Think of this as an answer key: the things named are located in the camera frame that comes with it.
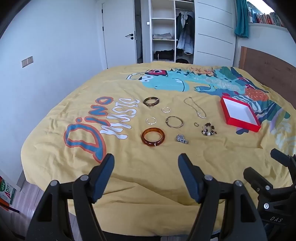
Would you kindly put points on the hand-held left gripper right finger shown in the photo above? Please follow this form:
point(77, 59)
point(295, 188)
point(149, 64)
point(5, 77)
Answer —
point(188, 176)

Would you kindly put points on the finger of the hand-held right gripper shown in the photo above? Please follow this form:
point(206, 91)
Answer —
point(283, 158)
point(256, 178)

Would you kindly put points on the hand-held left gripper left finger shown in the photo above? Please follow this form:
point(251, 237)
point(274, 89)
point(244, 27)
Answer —
point(106, 171)

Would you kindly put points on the amber bangle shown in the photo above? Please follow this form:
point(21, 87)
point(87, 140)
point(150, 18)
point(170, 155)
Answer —
point(144, 139)

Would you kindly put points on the thin gold bangle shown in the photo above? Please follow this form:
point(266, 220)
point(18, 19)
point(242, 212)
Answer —
point(167, 122)

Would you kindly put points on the red jewelry box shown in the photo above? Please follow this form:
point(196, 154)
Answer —
point(239, 112)

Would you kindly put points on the silver hoop earring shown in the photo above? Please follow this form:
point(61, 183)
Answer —
point(163, 110)
point(148, 121)

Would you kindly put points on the dark tortoiseshell bangle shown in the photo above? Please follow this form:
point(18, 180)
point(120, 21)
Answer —
point(145, 101)

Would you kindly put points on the yellow dinosaur printed blanket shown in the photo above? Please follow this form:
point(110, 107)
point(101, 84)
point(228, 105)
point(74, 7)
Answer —
point(129, 176)

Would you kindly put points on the wooden headboard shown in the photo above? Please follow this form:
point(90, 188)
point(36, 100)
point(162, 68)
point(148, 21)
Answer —
point(270, 67)

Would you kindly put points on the green and white printed box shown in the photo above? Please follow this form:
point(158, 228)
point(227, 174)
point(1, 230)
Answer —
point(5, 192)

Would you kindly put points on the black bag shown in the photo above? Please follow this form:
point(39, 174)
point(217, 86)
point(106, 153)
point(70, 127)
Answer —
point(183, 60)

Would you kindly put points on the folded black clothes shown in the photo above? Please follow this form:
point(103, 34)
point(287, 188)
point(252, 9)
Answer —
point(164, 55)

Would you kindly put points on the white door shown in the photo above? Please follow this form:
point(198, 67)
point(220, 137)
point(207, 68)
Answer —
point(118, 34)

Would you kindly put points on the folded beige clothes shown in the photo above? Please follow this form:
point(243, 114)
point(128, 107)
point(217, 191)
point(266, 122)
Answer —
point(162, 36)

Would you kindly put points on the row of books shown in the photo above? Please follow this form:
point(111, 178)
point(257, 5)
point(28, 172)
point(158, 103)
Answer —
point(266, 17)

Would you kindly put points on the hanging jackets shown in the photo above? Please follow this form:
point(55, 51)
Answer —
point(185, 32)

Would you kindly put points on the teal curtain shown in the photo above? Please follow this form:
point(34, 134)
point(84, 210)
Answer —
point(241, 19)

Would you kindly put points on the white wardrobe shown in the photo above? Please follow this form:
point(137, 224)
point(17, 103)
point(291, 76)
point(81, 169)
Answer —
point(215, 30)

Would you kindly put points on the beige wall switch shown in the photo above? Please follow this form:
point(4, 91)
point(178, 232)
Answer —
point(27, 61)

